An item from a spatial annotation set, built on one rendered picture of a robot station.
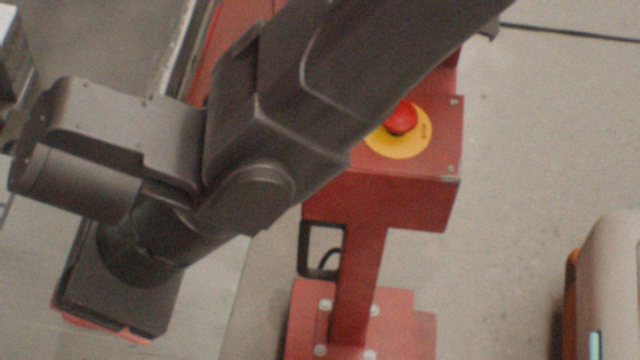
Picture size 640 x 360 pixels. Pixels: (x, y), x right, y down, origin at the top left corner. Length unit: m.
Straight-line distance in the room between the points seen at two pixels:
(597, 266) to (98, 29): 0.91
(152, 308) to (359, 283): 0.84
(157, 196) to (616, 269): 1.18
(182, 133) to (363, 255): 0.86
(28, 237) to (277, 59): 0.35
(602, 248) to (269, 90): 1.24
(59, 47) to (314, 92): 0.59
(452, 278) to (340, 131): 1.41
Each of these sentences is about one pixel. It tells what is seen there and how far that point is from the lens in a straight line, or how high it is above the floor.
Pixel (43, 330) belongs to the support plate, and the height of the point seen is 1.00.
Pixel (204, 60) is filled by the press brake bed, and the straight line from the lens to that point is 1.18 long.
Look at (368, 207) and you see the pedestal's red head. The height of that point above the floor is 0.70.
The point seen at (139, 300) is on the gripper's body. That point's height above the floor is 1.10.
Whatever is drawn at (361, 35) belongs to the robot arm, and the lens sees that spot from 0.47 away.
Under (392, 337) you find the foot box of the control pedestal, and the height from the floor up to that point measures 0.12.
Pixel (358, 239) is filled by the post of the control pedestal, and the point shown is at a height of 0.49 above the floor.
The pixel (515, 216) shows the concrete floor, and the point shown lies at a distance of 1.99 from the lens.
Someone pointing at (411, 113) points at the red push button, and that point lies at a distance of 1.09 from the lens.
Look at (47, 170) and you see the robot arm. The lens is 0.55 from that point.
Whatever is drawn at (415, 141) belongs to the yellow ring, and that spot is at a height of 0.78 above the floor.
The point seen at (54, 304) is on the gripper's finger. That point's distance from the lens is 0.67.
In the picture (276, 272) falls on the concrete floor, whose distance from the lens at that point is 1.89.
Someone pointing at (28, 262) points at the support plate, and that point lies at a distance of 0.80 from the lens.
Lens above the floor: 1.70
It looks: 60 degrees down
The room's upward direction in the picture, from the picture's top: 5 degrees clockwise
